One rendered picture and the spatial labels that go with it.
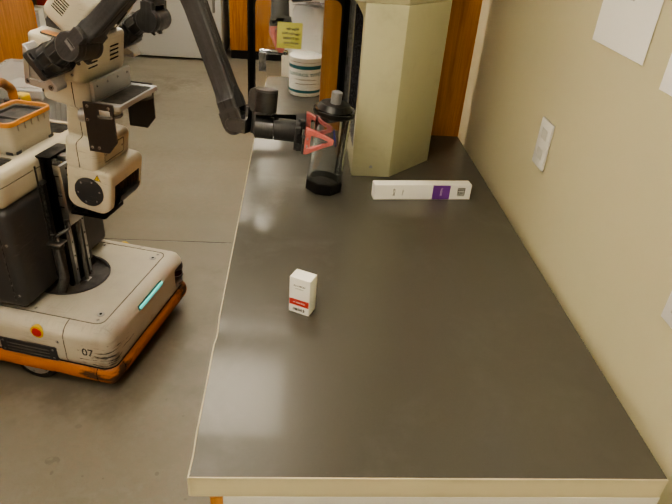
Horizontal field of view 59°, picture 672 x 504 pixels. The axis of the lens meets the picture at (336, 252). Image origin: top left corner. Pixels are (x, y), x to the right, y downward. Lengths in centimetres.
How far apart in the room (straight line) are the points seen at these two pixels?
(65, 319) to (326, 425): 152
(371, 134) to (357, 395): 89
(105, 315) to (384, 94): 128
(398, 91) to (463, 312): 70
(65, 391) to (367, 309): 152
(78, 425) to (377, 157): 139
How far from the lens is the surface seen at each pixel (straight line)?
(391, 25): 163
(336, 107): 153
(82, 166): 214
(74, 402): 241
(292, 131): 155
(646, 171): 115
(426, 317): 119
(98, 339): 225
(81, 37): 178
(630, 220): 118
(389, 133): 170
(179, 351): 253
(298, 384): 102
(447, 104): 211
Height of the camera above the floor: 165
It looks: 31 degrees down
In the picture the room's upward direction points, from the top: 5 degrees clockwise
